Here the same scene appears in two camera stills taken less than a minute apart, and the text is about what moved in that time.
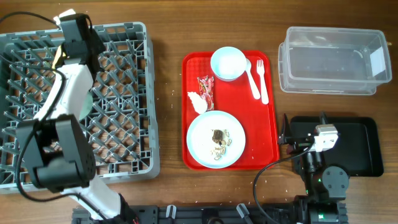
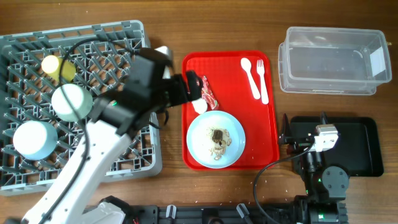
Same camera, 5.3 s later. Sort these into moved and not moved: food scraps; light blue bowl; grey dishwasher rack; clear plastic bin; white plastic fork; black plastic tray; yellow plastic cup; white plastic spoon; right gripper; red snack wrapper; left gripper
Moved: yellow plastic cup; red snack wrapper; light blue bowl; left gripper
Not moved: right gripper; grey dishwasher rack; clear plastic bin; white plastic fork; white plastic spoon; black plastic tray; food scraps
